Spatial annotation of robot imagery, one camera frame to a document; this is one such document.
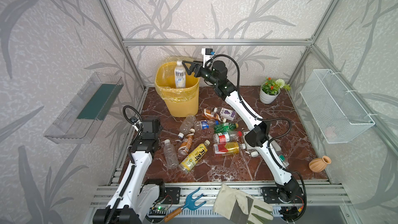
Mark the white label tea bottle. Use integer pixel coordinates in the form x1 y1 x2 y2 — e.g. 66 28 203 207
174 60 186 89

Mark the brown orange label bottle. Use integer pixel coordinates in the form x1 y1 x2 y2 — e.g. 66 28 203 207
178 132 194 156

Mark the yellow label tea bottle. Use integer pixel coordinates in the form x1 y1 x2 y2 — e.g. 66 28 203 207
178 140 210 174

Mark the red yellow label bottle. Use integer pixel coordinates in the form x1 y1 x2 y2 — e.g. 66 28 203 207
214 142 246 156

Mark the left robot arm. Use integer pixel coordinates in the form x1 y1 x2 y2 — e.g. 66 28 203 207
92 117 166 224

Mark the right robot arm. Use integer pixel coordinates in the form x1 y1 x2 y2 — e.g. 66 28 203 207
181 59 307 205

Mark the clear yellow bin liner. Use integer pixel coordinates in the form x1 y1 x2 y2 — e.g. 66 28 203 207
154 56 200 102

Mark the yellow ribbed waste bin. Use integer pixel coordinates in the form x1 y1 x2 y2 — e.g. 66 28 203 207
154 57 200 117

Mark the clear crushed bottle white cap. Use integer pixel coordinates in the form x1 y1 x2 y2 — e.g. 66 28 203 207
178 115 196 139

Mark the brown coffee drink bottle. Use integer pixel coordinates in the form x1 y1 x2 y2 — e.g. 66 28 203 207
202 108 227 123

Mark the grape juice bottle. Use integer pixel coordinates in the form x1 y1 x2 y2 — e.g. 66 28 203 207
212 107 236 121

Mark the blue label crushed bottle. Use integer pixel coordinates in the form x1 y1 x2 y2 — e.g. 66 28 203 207
193 119 220 131

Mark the green plastic bottle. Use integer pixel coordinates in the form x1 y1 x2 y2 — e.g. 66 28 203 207
214 122 239 133

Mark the white pot with flowers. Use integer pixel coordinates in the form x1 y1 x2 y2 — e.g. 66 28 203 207
260 77 291 104

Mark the red label clear bottle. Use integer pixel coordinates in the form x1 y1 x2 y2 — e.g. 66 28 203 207
212 131 243 144

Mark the blue garden hand fork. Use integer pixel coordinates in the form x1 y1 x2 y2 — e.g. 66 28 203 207
163 187 207 223

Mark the small green cap bottle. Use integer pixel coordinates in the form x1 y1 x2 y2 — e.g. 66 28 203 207
278 155 289 168

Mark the terracotta clay vase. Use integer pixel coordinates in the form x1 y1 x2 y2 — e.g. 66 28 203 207
309 156 331 173

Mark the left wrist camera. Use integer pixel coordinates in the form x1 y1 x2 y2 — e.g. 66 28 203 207
129 117 141 132

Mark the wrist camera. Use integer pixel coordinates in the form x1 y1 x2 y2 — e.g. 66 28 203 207
129 117 141 132
201 48 215 67

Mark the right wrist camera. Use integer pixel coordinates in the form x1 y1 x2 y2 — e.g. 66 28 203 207
201 48 215 67

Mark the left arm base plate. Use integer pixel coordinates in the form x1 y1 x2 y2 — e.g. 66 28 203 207
161 187 181 205

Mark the clear acrylic wall shelf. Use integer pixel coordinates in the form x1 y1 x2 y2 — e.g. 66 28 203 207
44 72 124 144

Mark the white wire mesh basket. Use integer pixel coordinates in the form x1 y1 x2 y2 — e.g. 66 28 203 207
301 69 375 144

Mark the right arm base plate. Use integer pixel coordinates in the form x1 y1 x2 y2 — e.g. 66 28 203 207
260 187 306 204

